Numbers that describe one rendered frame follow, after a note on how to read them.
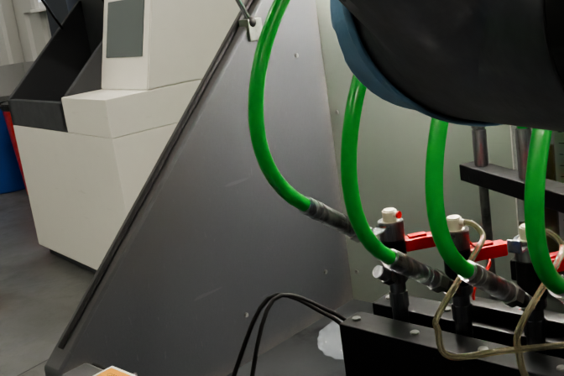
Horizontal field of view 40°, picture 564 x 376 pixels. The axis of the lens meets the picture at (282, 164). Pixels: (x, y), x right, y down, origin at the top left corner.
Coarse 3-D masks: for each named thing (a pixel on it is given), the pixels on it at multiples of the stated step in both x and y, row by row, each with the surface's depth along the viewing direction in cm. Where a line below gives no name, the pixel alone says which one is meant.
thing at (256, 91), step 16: (288, 0) 70; (272, 16) 69; (272, 32) 69; (256, 48) 69; (256, 64) 69; (256, 80) 68; (256, 96) 68; (256, 112) 68; (256, 128) 69; (256, 144) 69; (272, 160) 70; (272, 176) 70; (288, 192) 72; (304, 208) 74
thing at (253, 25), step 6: (240, 0) 108; (240, 6) 109; (246, 12) 109; (246, 18) 110; (252, 18) 110; (258, 18) 111; (240, 24) 111; (246, 24) 110; (252, 24) 110; (258, 24) 111; (252, 30) 110; (258, 30) 111; (252, 36) 110; (258, 36) 111
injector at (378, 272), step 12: (396, 228) 83; (384, 240) 84; (396, 240) 83; (384, 276) 83; (396, 276) 84; (396, 288) 85; (396, 300) 85; (408, 300) 86; (396, 312) 86; (408, 312) 86
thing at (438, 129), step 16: (432, 128) 61; (432, 144) 60; (432, 160) 60; (432, 176) 60; (432, 192) 60; (432, 208) 61; (432, 224) 61; (448, 240) 62; (448, 256) 62; (464, 272) 64; (480, 272) 65; (480, 288) 67; (496, 288) 68; (512, 288) 70; (512, 304) 71
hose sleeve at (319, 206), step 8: (312, 200) 74; (312, 208) 74; (320, 208) 75; (328, 208) 76; (312, 216) 75; (320, 216) 75; (328, 216) 76; (336, 216) 76; (344, 216) 78; (328, 224) 77; (336, 224) 77; (344, 224) 78; (344, 232) 78; (352, 232) 79
